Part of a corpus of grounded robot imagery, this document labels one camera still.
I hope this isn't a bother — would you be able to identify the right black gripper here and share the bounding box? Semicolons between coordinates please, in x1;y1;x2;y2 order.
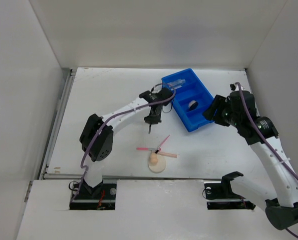
202;94;241;128

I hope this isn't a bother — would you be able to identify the black round compact jar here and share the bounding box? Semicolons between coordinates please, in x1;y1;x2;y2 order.
188;100;199;111

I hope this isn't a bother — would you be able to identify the clear plastic bottle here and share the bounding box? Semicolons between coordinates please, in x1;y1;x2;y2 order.
166;78;186;90

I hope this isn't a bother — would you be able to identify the peach concealer stick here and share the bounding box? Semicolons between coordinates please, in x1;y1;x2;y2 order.
157;151;178;158

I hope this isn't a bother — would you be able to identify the beige makeup sponge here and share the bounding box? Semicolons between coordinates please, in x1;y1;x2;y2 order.
149;152;158;166

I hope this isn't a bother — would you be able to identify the beige round powder puff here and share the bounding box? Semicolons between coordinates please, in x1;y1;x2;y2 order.
148;155;166;174

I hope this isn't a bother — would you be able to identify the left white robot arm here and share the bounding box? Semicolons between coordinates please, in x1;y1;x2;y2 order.
76;87;176;199

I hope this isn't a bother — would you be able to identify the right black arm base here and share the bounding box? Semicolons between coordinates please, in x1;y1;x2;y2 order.
202;181;256;210

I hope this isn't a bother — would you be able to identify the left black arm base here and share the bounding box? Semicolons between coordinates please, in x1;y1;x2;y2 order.
68;179;117;211

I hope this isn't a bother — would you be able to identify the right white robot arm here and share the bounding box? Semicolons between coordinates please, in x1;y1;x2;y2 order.
202;90;298;230

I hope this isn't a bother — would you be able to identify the blue plastic organizer bin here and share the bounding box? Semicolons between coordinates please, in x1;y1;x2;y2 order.
162;68;214;132

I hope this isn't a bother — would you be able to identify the metal side rail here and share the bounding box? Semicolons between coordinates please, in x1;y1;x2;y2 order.
36;68;77;180

